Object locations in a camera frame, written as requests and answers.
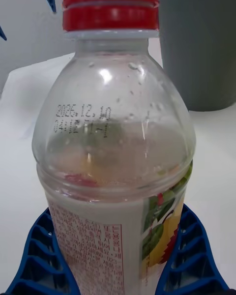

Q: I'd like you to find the grey plastic waste bin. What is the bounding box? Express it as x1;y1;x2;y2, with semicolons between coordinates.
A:
157;0;236;113

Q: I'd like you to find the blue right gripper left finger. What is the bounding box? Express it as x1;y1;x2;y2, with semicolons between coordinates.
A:
4;206;82;295

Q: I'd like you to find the clear plastic bottle red cap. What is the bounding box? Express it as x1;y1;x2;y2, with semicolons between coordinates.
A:
31;0;197;295

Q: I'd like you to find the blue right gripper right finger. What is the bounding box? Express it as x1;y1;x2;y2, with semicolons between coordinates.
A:
157;203;232;295

